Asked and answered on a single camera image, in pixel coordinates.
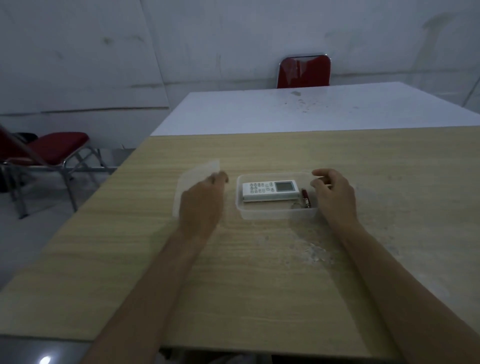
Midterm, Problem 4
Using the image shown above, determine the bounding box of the person's right hand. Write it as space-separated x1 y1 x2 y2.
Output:
310 168 361 228

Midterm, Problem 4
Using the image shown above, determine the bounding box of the person's left hand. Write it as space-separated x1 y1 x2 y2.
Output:
178 170 230 241

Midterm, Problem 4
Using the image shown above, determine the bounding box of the clear plastic container lid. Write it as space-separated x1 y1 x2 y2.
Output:
172 159 221 219

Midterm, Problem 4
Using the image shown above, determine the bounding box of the clear plastic container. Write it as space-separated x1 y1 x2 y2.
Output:
235 170 320 221

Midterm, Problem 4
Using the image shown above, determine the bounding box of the person's right forearm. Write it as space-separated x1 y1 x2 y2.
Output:
328 220 480 364

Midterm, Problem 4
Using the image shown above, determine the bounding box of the person's left forearm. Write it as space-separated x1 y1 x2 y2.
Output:
80 225 221 364

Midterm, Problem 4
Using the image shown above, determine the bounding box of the white remote control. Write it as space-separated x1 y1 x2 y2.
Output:
241 179 300 203

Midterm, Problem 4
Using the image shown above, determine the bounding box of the small red keychain item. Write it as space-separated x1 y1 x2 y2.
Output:
289 188 313 211

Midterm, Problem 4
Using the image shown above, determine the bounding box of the red chair with chrome frame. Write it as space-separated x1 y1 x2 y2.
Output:
0 124 118 220
277 55 332 89

